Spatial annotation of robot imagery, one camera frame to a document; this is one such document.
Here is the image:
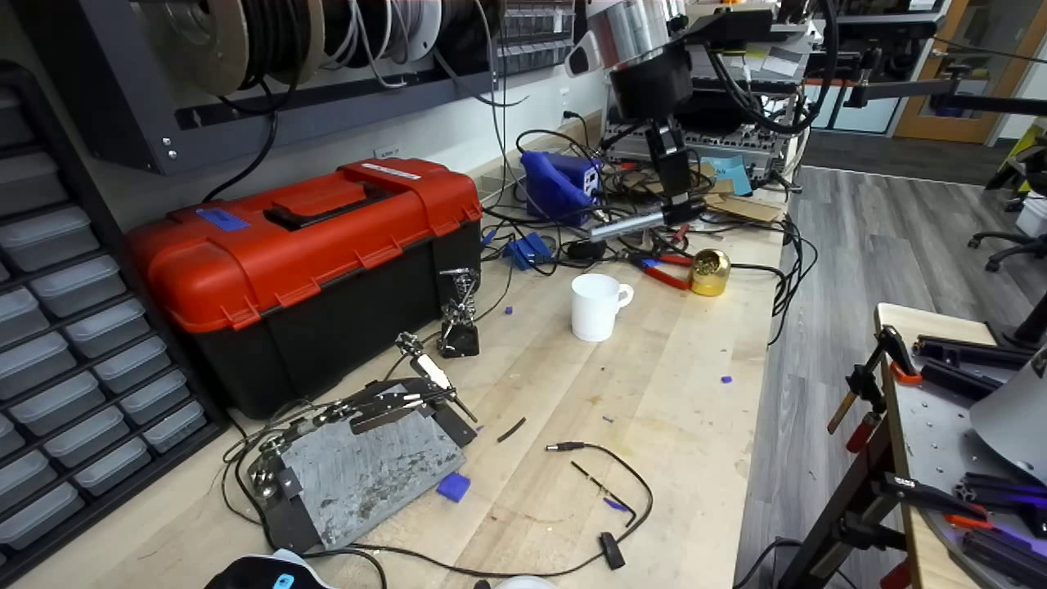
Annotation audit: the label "blue hot air gun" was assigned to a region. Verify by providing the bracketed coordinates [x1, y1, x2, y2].
[519, 152, 598, 225]

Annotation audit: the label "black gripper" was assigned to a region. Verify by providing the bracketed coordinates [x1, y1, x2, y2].
[613, 49, 708, 225]

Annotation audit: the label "small blue plastic block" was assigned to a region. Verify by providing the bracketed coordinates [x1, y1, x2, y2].
[439, 472, 472, 505]

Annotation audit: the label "small wooden side table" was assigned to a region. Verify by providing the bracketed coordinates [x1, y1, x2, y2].
[779, 304, 1047, 589]

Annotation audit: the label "white mug cup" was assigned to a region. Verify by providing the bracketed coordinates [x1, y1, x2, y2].
[573, 273, 634, 345]

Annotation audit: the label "helping hands clip stand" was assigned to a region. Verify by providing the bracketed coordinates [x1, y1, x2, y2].
[439, 264, 477, 358]

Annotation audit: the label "black and silver marker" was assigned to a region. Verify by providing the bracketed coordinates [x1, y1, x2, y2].
[585, 214, 665, 243]

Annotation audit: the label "red handled pliers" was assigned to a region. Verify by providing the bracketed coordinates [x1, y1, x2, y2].
[632, 253, 694, 290]

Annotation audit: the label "red and black toolbox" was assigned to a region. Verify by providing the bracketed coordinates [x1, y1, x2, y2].
[132, 156, 480, 420]

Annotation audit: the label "wire spool rack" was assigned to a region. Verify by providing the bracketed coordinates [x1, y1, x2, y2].
[20, 0, 582, 176]

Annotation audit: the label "grey parts drawer cabinet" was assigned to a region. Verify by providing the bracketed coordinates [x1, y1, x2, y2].
[0, 61, 223, 584]

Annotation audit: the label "black cable on table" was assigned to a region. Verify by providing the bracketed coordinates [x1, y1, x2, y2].
[218, 434, 658, 584]

